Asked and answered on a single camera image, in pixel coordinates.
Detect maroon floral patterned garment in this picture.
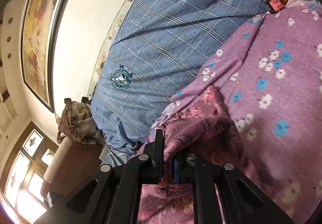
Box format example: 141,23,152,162
138,86,246,223

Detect grey star patterned sheet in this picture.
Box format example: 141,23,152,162
99,144,136,167

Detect camouflage patterned cloth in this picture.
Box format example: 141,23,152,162
56,98,106,148

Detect wooden framed window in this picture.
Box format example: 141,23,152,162
1,122,58,223

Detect purple floral bed sheet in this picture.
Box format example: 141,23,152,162
152,0,321,223

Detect blue plaid quilt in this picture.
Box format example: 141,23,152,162
91,0,268,154

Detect framed floral painting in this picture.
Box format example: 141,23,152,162
20,0,68,112

